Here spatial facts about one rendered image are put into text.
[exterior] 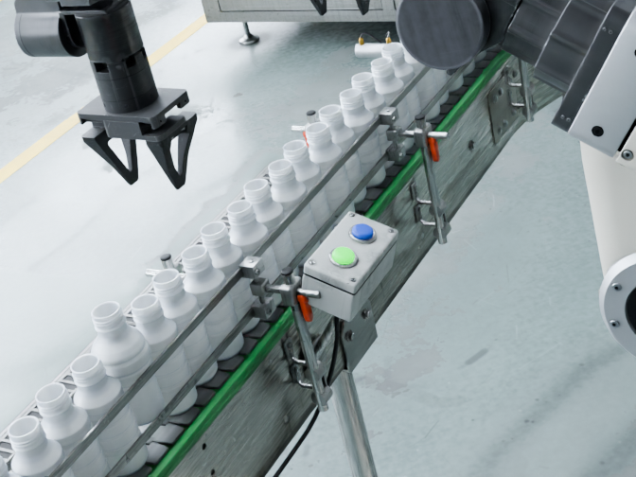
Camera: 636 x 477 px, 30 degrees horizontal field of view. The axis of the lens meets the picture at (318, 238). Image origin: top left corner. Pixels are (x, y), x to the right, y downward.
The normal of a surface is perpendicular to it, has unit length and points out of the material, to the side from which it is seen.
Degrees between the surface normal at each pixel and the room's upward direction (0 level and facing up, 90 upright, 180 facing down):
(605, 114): 90
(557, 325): 0
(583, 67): 90
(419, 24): 86
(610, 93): 90
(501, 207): 0
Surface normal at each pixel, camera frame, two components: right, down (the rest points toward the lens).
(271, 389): 0.86, 0.09
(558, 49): -0.40, 0.40
